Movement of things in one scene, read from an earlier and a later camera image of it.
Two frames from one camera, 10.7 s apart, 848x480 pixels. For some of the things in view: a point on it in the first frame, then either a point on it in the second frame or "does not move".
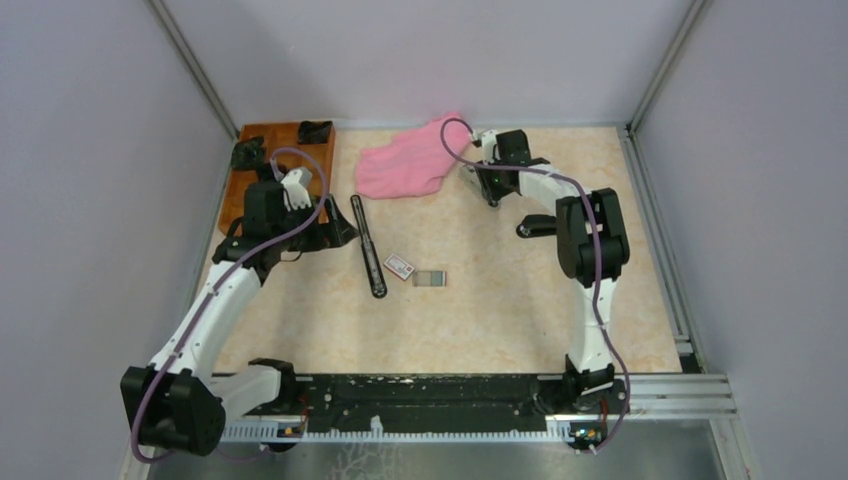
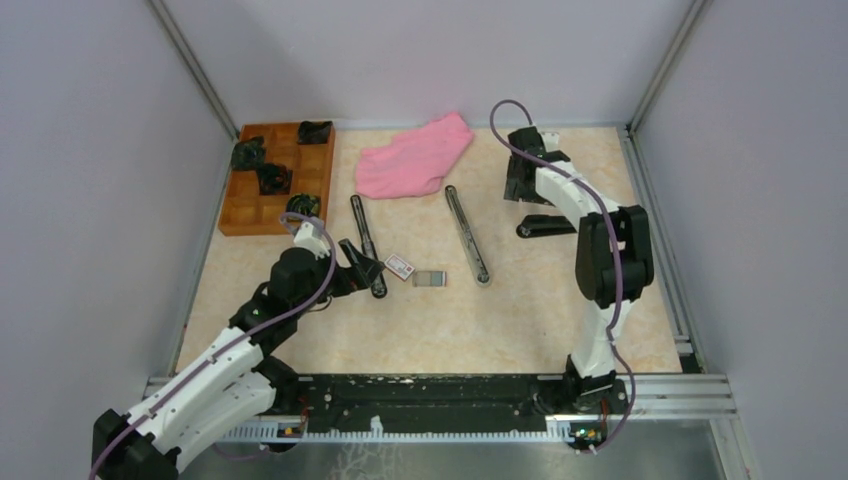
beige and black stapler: x=471 y=175 -> x=476 y=259
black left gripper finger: x=340 y=228 -> x=366 y=268
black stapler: x=375 y=276 does not move
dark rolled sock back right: x=314 y=132 does not move
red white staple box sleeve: x=399 y=267 does not move
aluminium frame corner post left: x=192 y=66 does not move
